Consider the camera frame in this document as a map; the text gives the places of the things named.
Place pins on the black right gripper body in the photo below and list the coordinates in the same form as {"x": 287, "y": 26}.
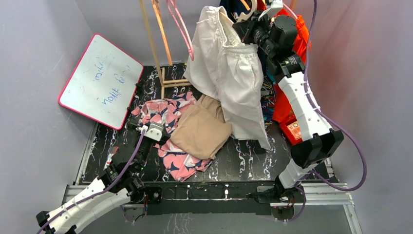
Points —
{"x": 260, "y": 36}

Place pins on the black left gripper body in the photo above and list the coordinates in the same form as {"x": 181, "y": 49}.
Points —
{"x": 144, "y": 148}

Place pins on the light wooden hanger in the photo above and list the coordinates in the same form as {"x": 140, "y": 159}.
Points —
{"x": 234, "y": 8}

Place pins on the white shorts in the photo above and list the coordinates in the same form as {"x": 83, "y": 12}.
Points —
{"x": 230, "y": 71}

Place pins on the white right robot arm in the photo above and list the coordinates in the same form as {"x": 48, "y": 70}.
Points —
{"x": 318, "y": 139}

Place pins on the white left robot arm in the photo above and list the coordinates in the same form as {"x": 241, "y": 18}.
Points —
{"x": 117, "y": 185}

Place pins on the navy blue hanging shorts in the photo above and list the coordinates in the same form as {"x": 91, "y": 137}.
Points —
{"x": 223, "y": 15}

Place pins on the pink shark print shorts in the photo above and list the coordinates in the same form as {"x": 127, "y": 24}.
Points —
{"x": 179, "y": 164}

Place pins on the colourful print hanging shorts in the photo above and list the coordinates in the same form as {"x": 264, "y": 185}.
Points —
{"x": 267, "y": 92}

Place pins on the beige shorts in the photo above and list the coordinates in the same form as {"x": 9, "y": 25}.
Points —
{"x": 202, "y": 129}

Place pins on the orange hanging shorts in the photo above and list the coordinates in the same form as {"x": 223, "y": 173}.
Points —
{"x": 282, "y": 108}

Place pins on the pink and orange hanger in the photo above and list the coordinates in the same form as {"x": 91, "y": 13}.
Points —
{"x": 174, "y": 12}

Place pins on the coloured marker pack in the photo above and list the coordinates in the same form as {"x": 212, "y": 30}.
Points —
{"x": 111, "y": 152}

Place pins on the pink framed whiteboard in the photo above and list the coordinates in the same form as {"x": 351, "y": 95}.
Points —
{"x": 103, "y": 83}

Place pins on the red plastic bin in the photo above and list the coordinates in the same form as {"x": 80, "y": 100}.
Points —
{"x": 291, "y": 129}

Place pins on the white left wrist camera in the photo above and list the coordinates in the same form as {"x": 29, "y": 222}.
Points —
{"x": 154, "y": 131}

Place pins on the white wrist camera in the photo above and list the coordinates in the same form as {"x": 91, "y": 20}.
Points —
{"x": 272, "y": 8}
{"x": 154, "y": 131}

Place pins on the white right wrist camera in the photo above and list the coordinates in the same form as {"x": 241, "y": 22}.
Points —
{"x": 272, "y": 8}

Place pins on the wooden clothes rack frame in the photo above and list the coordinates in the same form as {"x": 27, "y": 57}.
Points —
{"x": 160, "y": 71}

